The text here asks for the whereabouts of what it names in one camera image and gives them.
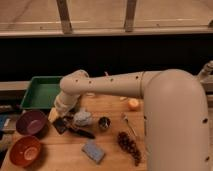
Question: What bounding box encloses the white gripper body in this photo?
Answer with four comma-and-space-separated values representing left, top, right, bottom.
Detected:
54, 91, 80, 117

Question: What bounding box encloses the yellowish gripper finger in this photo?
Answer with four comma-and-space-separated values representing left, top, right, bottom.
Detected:
48, 108, 59, 123

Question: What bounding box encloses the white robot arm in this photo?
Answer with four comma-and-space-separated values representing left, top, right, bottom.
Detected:
49, 69, 211, 171

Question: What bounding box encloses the purple bowl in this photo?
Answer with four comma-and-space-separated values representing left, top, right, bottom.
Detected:
16, 110, 47, 135

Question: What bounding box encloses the red bowl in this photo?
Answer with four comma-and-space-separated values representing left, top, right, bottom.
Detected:
9, 136, 41, 167

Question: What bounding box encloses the green plastic tray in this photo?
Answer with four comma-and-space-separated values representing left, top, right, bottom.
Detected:
21, 76, 61, 110

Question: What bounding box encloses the crumpled white cloth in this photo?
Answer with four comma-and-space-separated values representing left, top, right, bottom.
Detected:
73, 108, 93, 127

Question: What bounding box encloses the black marker pen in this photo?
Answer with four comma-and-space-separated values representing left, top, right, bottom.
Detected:
68, 128, 95, 139

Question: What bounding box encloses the small metal cup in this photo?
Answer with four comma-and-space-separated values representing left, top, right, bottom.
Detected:
98, 117, 111, 131

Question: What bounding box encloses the blue sponge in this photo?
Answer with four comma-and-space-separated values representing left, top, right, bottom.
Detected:
82, 141, 105, 164

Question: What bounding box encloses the metal fork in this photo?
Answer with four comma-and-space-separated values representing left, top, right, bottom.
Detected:
122, 113, 137, 137

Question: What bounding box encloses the orange fruit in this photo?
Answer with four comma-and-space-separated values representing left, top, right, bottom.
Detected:
128, 98, 140, 111

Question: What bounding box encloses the bunch of dark grapes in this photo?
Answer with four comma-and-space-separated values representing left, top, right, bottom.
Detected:
117, 132, 142, 166

